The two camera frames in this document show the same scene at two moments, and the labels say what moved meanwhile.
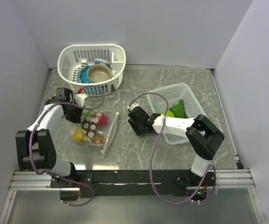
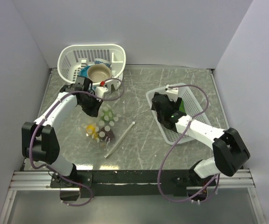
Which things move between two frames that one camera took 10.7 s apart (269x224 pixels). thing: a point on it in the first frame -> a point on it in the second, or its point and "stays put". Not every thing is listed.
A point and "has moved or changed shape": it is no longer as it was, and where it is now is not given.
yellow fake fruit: [79, 135] -> [90, 129]
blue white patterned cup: [98, 61] stays put
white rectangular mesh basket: [162, 100] stays put
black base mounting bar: [96, 183] stays put
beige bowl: [99, 73] stays put
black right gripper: [138, 131] -> [175, 106]
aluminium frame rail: [228, 180] stays put
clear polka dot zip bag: [97, 128] has moved or changed shape
